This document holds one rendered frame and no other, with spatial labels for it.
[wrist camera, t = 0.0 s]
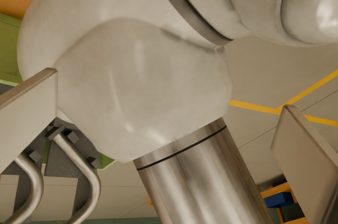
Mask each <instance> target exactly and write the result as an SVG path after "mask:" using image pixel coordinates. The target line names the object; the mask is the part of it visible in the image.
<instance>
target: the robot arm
mask: <svg viewBox="0 0 338 224"><path fill-rule="evenodd" d="M250 36H256V37H257V38H259V39H261V40H263V41H266V42H270V43H274V44H279V45H285V46H295V47H318V46H324V45H328V44H333V43H337V42H338V0H31V1H30V3H29V5H28V7H27V9H26V11H25V14H24V17H23V20H22V23H21V26H20V29H19V34H18V41H17V63H18V68H19V72H20V75H21V78H22V80H23V82H22V83H20V84H18V85H17V86H15V87H13V88H12V89H10V90H8V91H7V92H5V93H3V94H2V95H0V174H1V173H2V172H3V171H4V170H5V169H6V168H7V167H8V166H9V165H10V164H11V163H12V162H13V160H14V159H15V158H16V157H17V156H18V155H19V154H20V153H21V152H22V151H23V150H24V149H25V148H26V147H27V146H28V145H29V144H30V143H31V142H32V141H33V140H34V139H35V138H36V137H37V136H38V135H39V134H40V133H41V132H42V131H43V130H44V129H45V128H46V127H47V126H48V125H49V124H50V123H51V122H52V121H53V120H54V119H55V118H56V117H58V118H60V119H62V120H64V121H66V122H68V123H71V124H75V125H76V126H77V127H78V128H79V129H80V130H81V132H82V133H83V134H84V135H85V136H86V137H87V138H88V139H89V140H90V141H91V142H92V144H93V145H94V147H95V148H96V150H97V151H98V152H100V153H102V154H104V155H106V156H107V157H109V158H112V159H114V160H116V161H119V162H121V163H127V162H129V161H133V163H134V165H135V167H136V169H137V171H138V174H139V176H140V178H141V180H142V182H143V184H144V187H145V189H146V191H147V193H148V195H149V197H150V200H151V202H152V204H153V206H154V208H155V210H156V213H157V215H158V217H159V219H160V221H161V223H162V224H275V222H274V220H273V218H272V216H271V214H270V212H269V210H268V208H267V206H266V204H265V202H264V200H263V198H262V196H261V194H260V192H259V190H258V188H257V186H256V184H255V182H254V180H253V178H252V176H251V174H250V172H249V170H248V168H247V166H246V164H245V162H244V160H243V158H242V156H241V154H240V152H239V150H238V148H237V146H236V144H235V142H234V140H233V138H232V136H231V134H230V132H229V130H228V128H227V126H226V124H225V122H224V120H223V118H222V116H224V115H225V114H227V112H228V108H229V104H230V101H231V96H232V90H233V83H232V80H231V78H230V74H229V68H228V62H227V56H226V52H225V49H224V46H225V45H227V44H228V43H230V42H231V41H233V40H235V39H239V38H244V37H250ZM270 148H271V150H272V152H273V154H274V156H275V158H276V160H277V162H278V164H279V166H280V168H281V170H282V172H283V174H284V176H285V178H286V180H287V182H288V184H289V185H290V187H291V189H292V191H293V193H294V195H295V197H296V199H297V201H298V203H299V205H300V207H301V209H302V211H303V213H304V215H305V217H306V219H307V221H308V223H309V224H338V152H336V151H335V150H334V149H333V148H332V147H331V145H330V144H329V143H328V142H327V141H326V140H325V139H324V138H323V136H322V135H321V134H320V133H319V132H318V131H317V130H316V129H315V127H314V126H313V125H312V124H311V123H310V122H309V121H308V120H307V118H306V117H305V116H304V115H303V114H302V113H301V112H300V111H299V109H298V108H297V107H296V106H294V105H289V104H285V105H284V106H283V107H282V111H281V114H280V117H279V121H278V124H277V127H276V131H275V134H274V137H273V140H272V144H271V147H270Z"/></svg>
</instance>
